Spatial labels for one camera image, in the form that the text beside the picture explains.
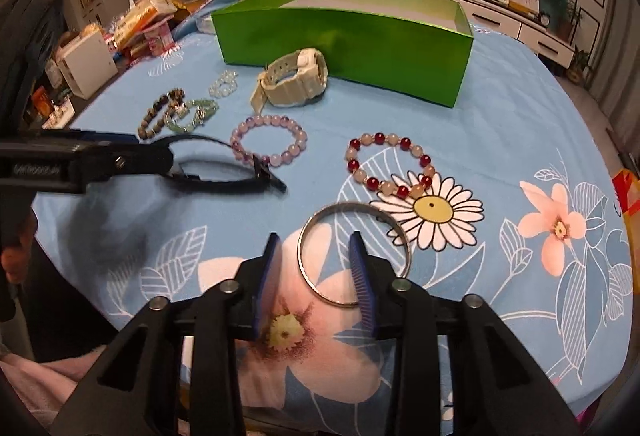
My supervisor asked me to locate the pink clothing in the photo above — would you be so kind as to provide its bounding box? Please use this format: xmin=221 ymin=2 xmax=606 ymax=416
xmin=0 ymin=345 xmax=103 ymax=424

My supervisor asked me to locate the pile of snack packets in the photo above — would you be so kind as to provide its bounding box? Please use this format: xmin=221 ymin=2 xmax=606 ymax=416
xmin=102 ymin=0 xmax=223 ymax=64

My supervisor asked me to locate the small potted plant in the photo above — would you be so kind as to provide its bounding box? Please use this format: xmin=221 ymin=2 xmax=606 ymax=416
xmin=567 ymin=46 xmax=594 ymax=84

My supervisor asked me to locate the white television cabinet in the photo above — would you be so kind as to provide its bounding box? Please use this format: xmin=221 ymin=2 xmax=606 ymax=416
xmin=337 ymin=0 xmax=576 ymax=68

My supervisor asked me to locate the tall potted plant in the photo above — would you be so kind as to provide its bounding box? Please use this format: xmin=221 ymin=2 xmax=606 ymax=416
xmin=556 ymin=0 xmax=584 ymax=42

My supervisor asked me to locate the green cardboard box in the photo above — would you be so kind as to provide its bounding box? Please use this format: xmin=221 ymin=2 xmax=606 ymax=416
xmin=211 ymin=0 xmax=475 ymax=108

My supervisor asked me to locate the black wrist watch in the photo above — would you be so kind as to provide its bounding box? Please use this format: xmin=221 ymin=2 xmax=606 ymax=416
xmin=160 ymin=133 xmax=288 ymax=194

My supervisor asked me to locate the purple bead bracelet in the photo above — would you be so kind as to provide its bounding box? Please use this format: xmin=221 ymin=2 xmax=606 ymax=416
xmin=230 ymin=114 xmax=308 ymax=167

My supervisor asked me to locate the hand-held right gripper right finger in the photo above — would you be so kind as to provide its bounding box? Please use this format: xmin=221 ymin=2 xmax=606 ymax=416
xmin=348 ymin=230 xmax=581 ymax=436

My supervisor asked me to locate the white square box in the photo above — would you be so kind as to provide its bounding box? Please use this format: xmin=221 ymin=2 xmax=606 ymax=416
xmin=54 ymin=29 xmax=120 ymax=100

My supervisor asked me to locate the green jade bracelet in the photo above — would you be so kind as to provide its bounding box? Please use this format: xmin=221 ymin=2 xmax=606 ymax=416
xmin=165 ymin=97 xmax=220 ymax=133

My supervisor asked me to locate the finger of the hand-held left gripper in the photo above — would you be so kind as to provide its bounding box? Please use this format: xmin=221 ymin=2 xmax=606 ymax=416
xmin=75 ymin=129 xmax=146 ymax=145
xmin=111 ymin=139 xmax=175 ymax=177

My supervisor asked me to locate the silver bangle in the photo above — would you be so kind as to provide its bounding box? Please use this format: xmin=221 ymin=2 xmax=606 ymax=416
xmin=297 ymin=202 xmax=412 ymax=307

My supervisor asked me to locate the person's left hand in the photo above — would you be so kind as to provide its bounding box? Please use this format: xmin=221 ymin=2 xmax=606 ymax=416
xmin=1 ymin=212 xmax=39 ymax=284

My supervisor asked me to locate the red and pink bead bracelet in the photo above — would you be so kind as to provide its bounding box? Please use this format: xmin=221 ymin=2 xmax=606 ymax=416
xmin=345 ymin=131 xmax=441 ymax=197

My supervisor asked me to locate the brown bead bracelet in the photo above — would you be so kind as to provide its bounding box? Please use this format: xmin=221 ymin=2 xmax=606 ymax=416
xmin=136 ymin=88 xmax=186 ymax=140

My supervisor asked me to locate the red and yellow bag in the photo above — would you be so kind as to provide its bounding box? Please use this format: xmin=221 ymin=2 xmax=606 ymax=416
xmin=612 ymin=169 xmax=640 ymax=218

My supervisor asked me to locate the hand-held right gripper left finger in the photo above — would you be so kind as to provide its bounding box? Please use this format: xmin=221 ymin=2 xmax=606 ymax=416
xmin=50 ymin=232 xmax=283 ymax=436

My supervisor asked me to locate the white wrist watch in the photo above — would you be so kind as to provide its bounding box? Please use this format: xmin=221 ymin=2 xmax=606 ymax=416
xmin=251 ymin=47 xmax=328 ymax=109

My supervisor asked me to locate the clear crystal bead bracelet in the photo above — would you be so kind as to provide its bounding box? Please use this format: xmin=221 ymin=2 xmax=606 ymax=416
xmin=207 ymin=70 xmax=239 ymax=97

